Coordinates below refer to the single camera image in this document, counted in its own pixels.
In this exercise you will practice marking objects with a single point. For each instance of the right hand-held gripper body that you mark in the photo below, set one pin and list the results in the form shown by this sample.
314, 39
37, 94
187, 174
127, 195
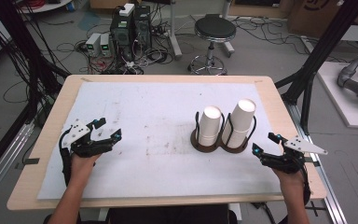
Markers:
304, 146

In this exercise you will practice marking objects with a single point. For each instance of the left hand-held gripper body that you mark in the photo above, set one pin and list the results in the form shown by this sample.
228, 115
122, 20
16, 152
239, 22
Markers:
78, 132

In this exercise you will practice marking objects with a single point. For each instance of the tall stack of white cups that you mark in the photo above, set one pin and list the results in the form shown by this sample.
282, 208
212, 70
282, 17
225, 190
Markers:
240, 123

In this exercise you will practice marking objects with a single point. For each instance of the short stack of white cups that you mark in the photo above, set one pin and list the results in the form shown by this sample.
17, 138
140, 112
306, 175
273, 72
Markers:
209, 126

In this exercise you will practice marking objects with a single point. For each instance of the person's left hand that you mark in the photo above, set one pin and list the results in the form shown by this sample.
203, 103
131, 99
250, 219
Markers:
84, 166

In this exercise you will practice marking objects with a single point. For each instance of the person's right hand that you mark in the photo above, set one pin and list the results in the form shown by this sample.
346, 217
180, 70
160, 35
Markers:
289, 180

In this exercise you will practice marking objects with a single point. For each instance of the white table mat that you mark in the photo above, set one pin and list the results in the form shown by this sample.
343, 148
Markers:
155, 118

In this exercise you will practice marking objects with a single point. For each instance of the black tape strip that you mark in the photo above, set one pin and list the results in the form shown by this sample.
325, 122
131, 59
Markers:
31, 161

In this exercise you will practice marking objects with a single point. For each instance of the white floor board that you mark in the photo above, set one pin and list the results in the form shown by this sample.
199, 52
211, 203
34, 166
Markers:
335, 93

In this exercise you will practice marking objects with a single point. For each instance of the grey power supply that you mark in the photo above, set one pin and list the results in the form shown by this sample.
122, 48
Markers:
93, 43
105, 44

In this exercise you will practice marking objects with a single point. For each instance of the black computer tower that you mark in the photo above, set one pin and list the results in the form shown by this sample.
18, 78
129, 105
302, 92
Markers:
122, 37
143, 26

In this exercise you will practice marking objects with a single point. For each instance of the person's dark clothing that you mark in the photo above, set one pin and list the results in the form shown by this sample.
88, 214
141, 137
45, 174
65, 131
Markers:
167, 216

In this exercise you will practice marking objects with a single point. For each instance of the white box on tower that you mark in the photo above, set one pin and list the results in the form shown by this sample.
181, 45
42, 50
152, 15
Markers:
126, 10

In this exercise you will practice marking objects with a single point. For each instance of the white metal stand leg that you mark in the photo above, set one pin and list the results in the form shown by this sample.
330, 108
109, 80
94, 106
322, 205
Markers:
174, 34

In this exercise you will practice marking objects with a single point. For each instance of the black round stool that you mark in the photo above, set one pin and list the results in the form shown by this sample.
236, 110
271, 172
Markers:
215, 28

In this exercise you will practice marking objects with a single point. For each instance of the brown cardboard box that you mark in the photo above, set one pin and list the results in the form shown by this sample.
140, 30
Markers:
335, 15

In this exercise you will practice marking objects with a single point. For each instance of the aluminium rail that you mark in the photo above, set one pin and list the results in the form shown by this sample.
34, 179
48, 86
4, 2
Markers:
329, 193
3, 161

